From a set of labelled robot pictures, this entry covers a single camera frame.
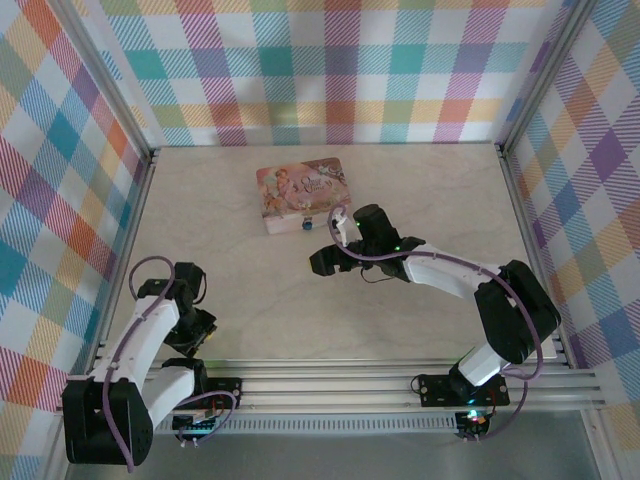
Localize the aluminium base beam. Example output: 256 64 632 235
54 357 604 417

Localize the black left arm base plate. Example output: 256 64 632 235
199 377 245 410

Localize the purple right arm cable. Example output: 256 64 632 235
327 202 551 444

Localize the grey metal sheet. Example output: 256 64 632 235
64 409 601 480

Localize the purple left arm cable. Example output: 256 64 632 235
101 254 240 474

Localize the pink decorated tin box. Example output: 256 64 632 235
255 155 355 236

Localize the grey slotted cable duct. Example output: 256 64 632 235
79 415 464 435

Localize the aluminium frame post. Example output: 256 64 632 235
52 0 161 161
494 0 601 159

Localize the thin black wire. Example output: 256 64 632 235
360 263 404 285

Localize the aluminium side rail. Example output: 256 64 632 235
497 144 576 371
84 147 161 376

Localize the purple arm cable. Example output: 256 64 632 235
101 254 240 474
327 202 551 444

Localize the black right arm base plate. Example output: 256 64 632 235
417 373 509 407

